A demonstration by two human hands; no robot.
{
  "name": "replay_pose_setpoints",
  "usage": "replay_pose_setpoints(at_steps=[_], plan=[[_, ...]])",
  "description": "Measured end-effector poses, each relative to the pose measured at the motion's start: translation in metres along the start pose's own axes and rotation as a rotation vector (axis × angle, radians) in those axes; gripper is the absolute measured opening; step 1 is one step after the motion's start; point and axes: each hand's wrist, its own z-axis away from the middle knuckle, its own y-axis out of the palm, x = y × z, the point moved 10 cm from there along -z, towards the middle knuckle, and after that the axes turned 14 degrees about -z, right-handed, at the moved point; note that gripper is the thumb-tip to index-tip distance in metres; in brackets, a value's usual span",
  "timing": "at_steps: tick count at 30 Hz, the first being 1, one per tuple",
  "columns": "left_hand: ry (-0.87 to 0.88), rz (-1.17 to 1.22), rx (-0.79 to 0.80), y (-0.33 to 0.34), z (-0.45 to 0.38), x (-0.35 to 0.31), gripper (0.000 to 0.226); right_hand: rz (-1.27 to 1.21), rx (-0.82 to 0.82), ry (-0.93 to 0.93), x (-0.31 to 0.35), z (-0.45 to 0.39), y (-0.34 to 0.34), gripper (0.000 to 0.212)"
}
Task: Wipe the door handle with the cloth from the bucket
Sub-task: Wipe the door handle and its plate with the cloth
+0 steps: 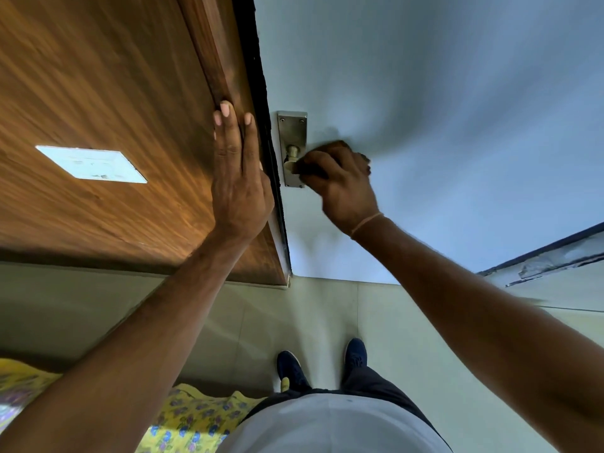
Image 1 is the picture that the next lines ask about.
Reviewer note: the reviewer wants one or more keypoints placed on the person's right hand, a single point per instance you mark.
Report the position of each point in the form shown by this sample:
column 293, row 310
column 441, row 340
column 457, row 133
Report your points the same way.
column 347, row 193

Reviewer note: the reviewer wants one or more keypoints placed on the person's left hand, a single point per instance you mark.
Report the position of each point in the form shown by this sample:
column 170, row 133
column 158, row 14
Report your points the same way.
column 240, row 193

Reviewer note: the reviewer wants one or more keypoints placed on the person's right thumb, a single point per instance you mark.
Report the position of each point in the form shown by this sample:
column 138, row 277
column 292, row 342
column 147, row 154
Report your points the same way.
column 315, row 182

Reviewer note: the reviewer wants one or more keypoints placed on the person's left thumb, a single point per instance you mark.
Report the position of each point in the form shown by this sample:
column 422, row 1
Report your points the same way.
column 266, row 176

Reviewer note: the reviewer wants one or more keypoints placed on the person's left middle finger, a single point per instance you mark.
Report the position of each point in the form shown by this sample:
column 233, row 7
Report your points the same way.
column 230, row 132

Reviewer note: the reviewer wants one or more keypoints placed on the person's right forearm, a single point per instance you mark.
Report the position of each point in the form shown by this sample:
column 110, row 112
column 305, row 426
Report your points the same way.
column 481, row 316

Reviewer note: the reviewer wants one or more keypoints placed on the person's left forearm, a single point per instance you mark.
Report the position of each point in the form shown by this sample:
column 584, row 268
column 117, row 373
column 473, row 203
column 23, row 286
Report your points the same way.
column 141, row 344

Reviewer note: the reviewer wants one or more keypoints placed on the orange wrist thread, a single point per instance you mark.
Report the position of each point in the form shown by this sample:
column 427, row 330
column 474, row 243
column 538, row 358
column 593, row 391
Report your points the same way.
column 365, row 224

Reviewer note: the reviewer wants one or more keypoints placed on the brown wooden panel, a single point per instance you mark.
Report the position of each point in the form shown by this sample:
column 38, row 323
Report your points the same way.
column 108, row 80

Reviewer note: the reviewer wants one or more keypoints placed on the white door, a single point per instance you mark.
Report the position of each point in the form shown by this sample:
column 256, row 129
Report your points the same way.
column 448, row 103

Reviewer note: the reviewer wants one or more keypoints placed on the dark blue right shoe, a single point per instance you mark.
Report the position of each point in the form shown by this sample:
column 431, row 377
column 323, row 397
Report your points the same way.
column 356, row 354

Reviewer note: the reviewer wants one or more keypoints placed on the dark blue shoe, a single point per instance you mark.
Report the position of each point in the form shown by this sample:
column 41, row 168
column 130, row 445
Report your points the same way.
column 291, row 370
column 356, row 354

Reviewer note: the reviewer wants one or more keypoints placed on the dark blue left shoe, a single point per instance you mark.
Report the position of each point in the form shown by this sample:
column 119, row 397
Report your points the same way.
column 291, row 370

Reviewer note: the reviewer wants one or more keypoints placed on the dark trousers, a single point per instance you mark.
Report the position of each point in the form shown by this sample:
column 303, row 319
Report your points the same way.
column 373, row 384

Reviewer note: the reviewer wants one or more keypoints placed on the white shirt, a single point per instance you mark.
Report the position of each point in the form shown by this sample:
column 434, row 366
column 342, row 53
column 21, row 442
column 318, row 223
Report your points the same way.
column 330, row 426

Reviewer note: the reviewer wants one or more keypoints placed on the yellow floral bedsheet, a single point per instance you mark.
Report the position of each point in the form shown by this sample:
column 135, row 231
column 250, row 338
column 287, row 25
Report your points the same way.
column 193, row 422

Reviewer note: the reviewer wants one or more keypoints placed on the white switch plate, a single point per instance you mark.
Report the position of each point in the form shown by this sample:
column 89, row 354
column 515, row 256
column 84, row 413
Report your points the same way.
column 92, row 163

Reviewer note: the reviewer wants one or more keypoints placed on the white door frame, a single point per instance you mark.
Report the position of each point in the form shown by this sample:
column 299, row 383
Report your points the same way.
column 547, row 261

